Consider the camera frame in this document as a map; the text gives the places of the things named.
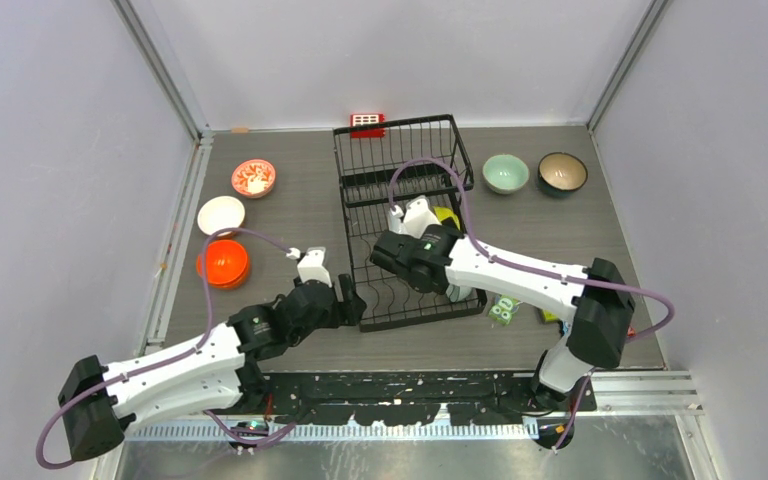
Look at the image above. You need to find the grey building block plate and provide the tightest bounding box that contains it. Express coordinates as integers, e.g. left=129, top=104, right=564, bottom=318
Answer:
left=538, top=309, right=562, bottom=324

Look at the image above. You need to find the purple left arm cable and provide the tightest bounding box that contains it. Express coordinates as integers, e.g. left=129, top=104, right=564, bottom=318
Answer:
left=34, top=227, right=302, bottom=470

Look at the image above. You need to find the celadon bowl with flower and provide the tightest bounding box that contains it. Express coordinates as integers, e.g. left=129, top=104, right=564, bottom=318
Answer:
left=481, top=154, right=530, bottom=195

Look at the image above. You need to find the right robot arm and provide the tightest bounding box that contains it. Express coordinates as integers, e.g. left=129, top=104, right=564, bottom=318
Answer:
left=370, top=225, right=636, bottom=411

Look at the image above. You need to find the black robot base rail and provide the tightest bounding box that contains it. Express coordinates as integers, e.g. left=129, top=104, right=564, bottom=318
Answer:
left=222, top=371, right=596, bottom=426

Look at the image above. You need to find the dark blue glazed bowl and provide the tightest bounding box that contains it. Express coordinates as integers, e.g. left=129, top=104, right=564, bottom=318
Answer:
left=537, top=152, right=589, bottom=198

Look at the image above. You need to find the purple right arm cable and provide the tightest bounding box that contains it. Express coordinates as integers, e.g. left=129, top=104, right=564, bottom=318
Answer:
left=387, top=157, right=678, bottom=452

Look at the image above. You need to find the yellow-green bowl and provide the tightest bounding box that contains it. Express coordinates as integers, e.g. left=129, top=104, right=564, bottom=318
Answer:
left=433, top=206, right=461, bottom=230

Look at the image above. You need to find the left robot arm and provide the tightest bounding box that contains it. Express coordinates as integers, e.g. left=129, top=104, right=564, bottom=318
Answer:
left=57, top=274, right=367, bottom=462

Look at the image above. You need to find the mint textured bowl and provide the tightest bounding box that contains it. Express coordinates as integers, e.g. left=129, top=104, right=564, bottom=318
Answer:
left=445, top=285, right=473, bottom=303

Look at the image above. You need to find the red box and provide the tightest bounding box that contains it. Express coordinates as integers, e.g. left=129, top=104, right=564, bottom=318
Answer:
left=349, top=113, right=386, bottom=139

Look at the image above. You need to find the black wire dish rack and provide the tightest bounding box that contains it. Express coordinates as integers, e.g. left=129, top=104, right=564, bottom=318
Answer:
left=332, top=114, right=487, bottom=333

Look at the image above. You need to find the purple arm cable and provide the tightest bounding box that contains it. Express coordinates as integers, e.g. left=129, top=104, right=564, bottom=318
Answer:
left=387, top=157, right=678, bottom=452
left=34, top=227, right=302, bottom=470

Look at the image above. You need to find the green owl toy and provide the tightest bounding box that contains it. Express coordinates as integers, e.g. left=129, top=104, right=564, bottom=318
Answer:
left=487, top=295, right=521, bottom=326

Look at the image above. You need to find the white bowl red floral pattern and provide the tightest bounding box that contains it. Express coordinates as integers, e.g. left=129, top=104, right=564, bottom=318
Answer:
left=231, top=159, right=277, bottom=198

